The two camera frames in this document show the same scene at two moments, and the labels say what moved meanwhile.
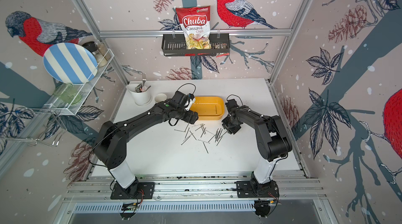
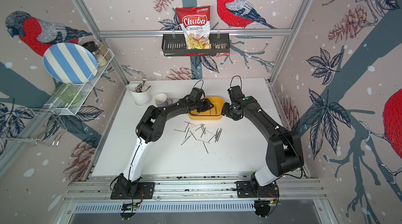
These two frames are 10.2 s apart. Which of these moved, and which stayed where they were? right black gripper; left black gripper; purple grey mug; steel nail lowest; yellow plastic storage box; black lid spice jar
Moved: left black gripper; right black gripper
Stayed: yellow plastic storage box; purple grey mug; black lid spice jar; steel nail lowest
